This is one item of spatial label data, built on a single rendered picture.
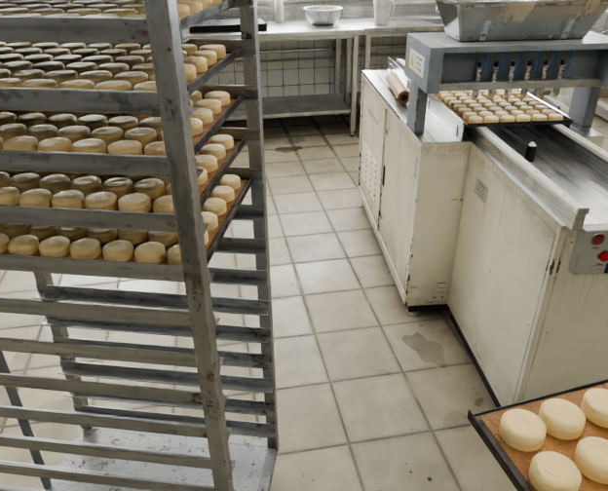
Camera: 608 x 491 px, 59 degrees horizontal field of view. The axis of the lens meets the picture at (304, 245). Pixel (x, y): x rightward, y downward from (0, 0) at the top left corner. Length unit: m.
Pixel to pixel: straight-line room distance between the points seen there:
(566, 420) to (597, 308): 1.09
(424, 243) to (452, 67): 0.69
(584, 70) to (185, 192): 1.85
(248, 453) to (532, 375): 0.92
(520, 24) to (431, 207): 0.72
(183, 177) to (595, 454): 0.60
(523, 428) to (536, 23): 1.70
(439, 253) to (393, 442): 0.81
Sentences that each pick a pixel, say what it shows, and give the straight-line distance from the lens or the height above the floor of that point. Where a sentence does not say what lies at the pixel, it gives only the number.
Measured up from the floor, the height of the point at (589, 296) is 0.60.
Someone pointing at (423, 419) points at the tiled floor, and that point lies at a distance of 2.08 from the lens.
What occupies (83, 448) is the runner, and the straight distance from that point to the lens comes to 1.26.
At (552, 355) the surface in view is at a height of 0.39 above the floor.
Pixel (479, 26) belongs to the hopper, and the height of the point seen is 1.23.
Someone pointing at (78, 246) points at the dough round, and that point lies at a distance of 0.98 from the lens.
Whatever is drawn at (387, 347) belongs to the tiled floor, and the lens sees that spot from 2.35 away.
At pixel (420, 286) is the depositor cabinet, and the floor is 0.19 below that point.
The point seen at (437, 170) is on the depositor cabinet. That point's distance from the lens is 2.15.
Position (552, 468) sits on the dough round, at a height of 1.01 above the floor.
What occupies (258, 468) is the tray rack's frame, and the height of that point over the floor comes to 0.15.
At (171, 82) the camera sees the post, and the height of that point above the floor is 1.36.
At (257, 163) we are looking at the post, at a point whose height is 1.08.
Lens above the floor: 1.51
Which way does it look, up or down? 30 degrees down
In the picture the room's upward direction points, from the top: 1 degrees counter-clockwise
